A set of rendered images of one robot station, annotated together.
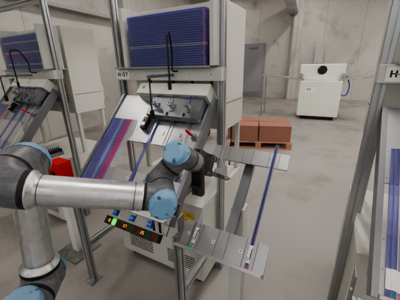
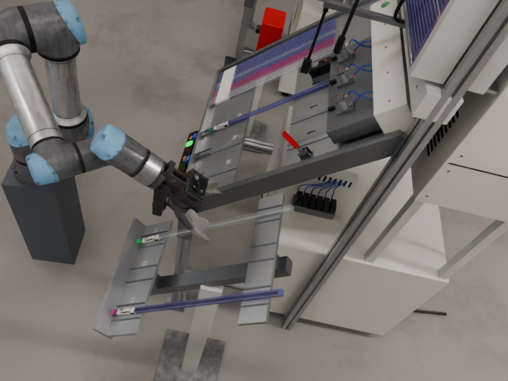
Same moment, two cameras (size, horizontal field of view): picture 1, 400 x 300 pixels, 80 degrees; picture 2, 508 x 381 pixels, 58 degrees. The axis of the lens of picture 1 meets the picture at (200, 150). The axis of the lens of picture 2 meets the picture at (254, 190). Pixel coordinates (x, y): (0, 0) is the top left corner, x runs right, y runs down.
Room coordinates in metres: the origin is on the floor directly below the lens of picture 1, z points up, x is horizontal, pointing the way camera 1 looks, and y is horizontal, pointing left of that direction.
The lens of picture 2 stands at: (0.61, -0.62, 1.93)
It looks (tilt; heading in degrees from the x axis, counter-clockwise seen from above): 52 degrees down; 55
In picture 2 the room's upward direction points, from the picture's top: 18 degrees clockwise
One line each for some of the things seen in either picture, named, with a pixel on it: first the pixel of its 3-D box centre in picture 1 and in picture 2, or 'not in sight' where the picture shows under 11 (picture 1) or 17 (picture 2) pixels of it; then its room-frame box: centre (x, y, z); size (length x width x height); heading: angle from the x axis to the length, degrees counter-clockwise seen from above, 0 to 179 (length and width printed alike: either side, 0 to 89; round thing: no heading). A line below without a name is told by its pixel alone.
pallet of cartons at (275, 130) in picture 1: (258, 131); not in sight; (4.24, -1.07, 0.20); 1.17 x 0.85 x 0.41; 73
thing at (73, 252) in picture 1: (69, 208); (258, 83); (1.56, 1.00, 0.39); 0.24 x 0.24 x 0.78; 61
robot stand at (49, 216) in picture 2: not in sight; (49, 211); (0.48, 0.52, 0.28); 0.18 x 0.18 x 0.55; 67
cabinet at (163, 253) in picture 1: (183, 209); (333, 225); (1.62, 0.15, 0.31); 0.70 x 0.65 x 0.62; 61
